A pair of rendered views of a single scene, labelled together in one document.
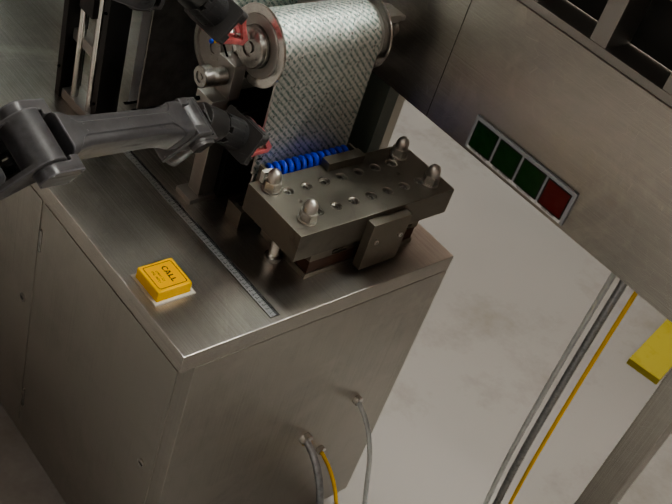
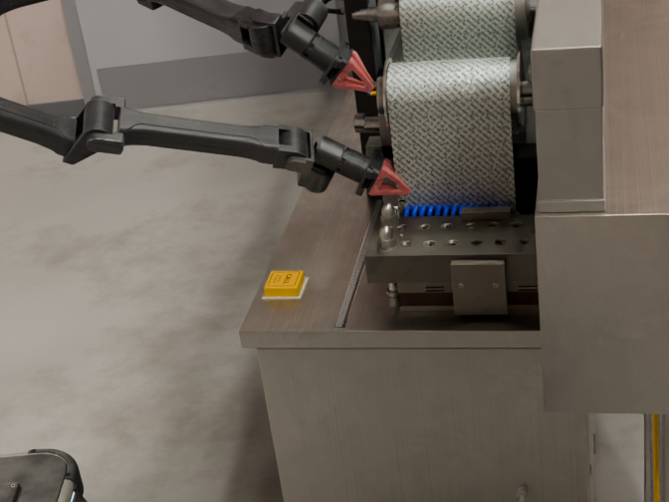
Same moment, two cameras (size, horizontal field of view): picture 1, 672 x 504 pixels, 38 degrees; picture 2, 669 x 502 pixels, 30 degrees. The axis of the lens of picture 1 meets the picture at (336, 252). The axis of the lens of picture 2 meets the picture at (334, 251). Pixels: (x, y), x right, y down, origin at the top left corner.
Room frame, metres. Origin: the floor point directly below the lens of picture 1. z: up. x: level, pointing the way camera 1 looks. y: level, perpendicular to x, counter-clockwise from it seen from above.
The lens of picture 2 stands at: (0.45, -1.82, 2.17)
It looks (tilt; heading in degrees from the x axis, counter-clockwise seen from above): 28 degrees down; 66
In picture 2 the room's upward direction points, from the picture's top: 8 degrees counter-clockwise
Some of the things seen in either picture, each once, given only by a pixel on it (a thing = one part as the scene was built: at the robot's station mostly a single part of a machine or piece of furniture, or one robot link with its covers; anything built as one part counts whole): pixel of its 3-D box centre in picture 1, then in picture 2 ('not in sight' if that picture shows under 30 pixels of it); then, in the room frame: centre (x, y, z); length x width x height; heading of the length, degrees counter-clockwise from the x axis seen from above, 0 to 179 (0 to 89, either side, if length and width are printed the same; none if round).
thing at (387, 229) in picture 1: (383, 239); (479, 288); (1.49, -0.08, 0.97); 0.10 x 0.03 x 0.11; 142
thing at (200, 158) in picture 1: (208, 131); (384, 177); (1.51, 0.30, 1.05); 0.06 x 0.05 x 0.31; 142
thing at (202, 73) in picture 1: (204, 76); (359, 123); (1.48, 0.32, 1.18); 0.04 x 0.02 x 0.04; 52
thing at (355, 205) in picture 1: (352, 198); (474, 247); (1.54, 0.01, 1.00); 0.40 x 0.16 x 0.06; 142
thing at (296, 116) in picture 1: (311, 122); (454, 172); (1.58, 0.13, 1.10); 0.23 x 0.01 x 0.18; 142
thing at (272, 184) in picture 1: (273, 179); (388, 213); (1.43, 0.15, 1.05); 0.04 x 0.04 x 0.04
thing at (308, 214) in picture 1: (309, 209); (386, 236); (1.38, 0.07, 1.05); 0.04 x 0.04 x 0.04
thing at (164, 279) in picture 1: (163, 279); (284, 284); (1.24, 0.26, 0.91); 0.07 x 0.07 x 0.02; 52
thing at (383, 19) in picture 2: not in sight; (393, 13); (1.65, 0.46, 1.34); 0.06 x 0.06 x 0.06; 52
